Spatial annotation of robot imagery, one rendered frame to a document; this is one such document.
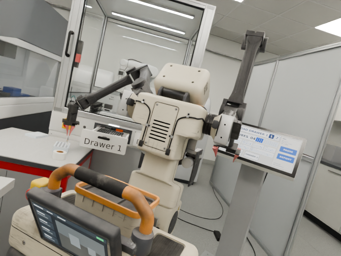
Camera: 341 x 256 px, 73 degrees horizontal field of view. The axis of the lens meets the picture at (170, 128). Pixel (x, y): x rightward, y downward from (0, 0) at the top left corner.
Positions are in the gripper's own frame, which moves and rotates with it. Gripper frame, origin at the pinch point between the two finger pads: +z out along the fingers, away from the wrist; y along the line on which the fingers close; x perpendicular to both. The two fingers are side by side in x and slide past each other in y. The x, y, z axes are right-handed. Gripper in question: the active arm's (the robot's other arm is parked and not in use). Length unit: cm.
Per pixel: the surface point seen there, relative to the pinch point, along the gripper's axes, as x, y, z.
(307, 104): 11, -199, -65
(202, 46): -2, -80, -82
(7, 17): -34, 48, -63
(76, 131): -27.3, -6.7, 3.9
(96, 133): 11.5, -15.1, -5.8
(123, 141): 17.3, -31.4, -5.0
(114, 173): -15, -40, 30
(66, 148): 10.0, 0.2, 6.2
